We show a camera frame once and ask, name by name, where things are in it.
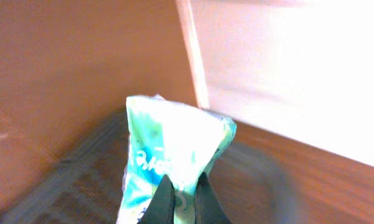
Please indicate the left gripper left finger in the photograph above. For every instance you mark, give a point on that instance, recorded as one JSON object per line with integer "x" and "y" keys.
{"x": 162, "y": 205}

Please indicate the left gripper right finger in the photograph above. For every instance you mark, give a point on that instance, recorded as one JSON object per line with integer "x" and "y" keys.
{"x": 208, "y": 209}

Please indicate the teal tissue pack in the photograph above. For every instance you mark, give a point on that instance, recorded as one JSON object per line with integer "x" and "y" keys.
{"x": 173, "y": 139}

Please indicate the dark grey mesh basket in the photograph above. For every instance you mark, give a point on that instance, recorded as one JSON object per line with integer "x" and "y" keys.
{"x": 85, "y": 187}

